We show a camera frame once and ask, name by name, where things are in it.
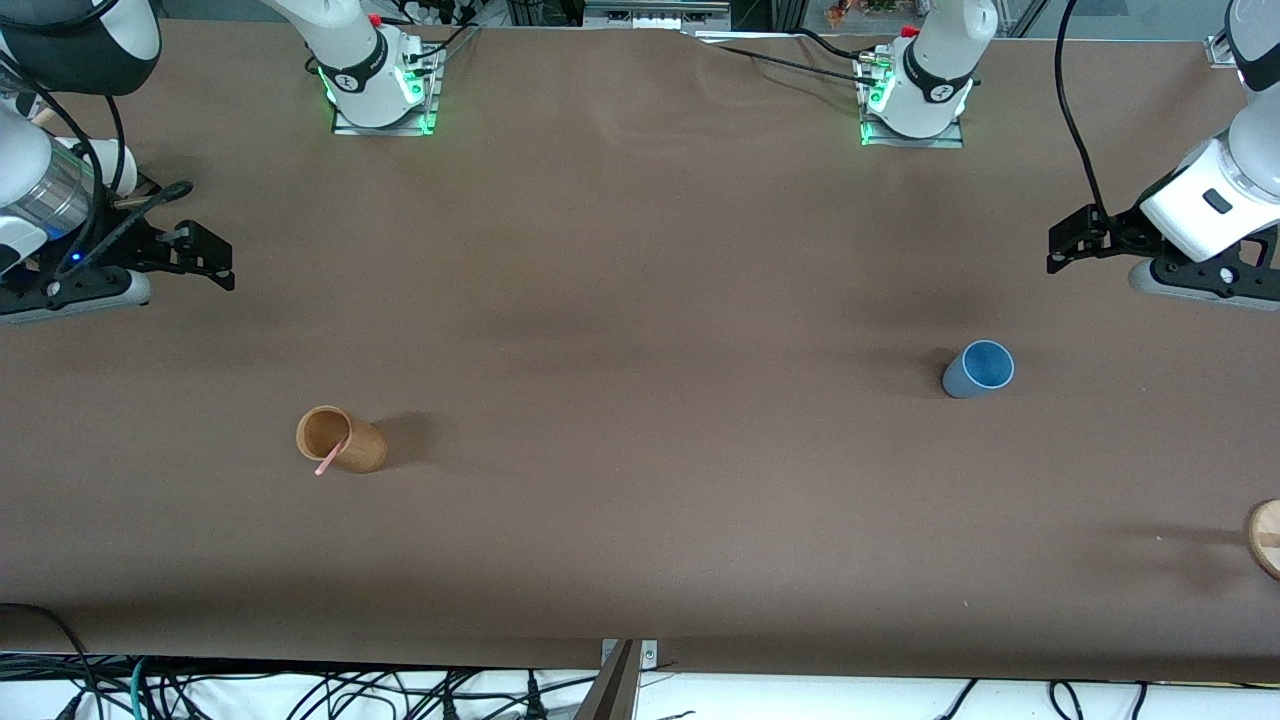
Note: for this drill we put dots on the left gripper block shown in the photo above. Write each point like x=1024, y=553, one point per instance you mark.
x=1122, y=232

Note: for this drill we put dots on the metal table clamp bracket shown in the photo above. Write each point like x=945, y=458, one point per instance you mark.
x=648, y=655

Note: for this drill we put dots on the white cup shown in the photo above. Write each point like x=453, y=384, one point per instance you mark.
x=120, y=166

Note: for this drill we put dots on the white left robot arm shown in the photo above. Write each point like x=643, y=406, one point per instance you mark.
x=935, y=80

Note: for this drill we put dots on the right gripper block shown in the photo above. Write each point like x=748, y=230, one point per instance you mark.
x=128, y=252

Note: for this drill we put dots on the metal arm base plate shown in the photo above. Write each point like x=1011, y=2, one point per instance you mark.
x=955, y=140
x=432, y=95

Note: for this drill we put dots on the brown wooden cup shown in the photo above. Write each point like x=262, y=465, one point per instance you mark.
x=355, y=445

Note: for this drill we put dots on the blue cup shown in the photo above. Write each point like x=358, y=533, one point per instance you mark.
x=975, y=372

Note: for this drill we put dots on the pink chopstick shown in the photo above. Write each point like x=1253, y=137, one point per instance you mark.
x=331, y=455

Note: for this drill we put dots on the round wooden disc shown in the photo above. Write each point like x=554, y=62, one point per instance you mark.
x=1266, y=538

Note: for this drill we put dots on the dark support post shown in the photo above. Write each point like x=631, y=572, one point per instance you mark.
x=610, y=695

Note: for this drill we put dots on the metal table corner bracket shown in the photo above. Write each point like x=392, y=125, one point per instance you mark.
x=1220, y=52

